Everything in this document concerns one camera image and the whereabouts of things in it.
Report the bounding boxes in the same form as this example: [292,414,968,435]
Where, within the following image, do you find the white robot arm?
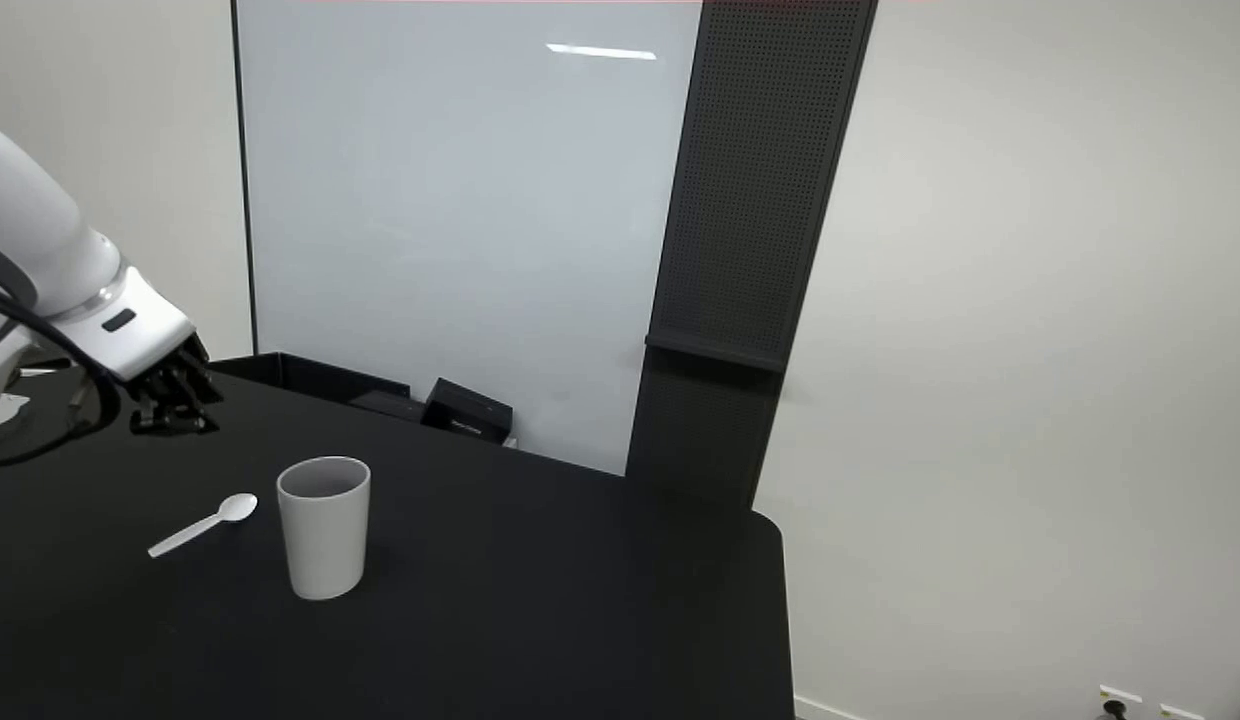
[0,127,222,433]

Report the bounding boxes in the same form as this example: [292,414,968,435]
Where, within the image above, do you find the white plastic spoon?
[143,491,262,560]

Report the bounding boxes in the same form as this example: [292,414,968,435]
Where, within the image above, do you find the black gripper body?
[125,337,222,435]

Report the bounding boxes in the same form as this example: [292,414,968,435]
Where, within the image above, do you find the white ceramic mug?
[277,457,373,600]

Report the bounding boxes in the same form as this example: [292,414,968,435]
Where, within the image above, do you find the large whiteboard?
[235,0,706,472]

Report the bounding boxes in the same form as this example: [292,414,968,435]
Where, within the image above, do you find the small black box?
[423,381,513,445]

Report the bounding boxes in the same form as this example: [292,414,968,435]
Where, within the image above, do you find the black vertical pillar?
[625,0,880,507]

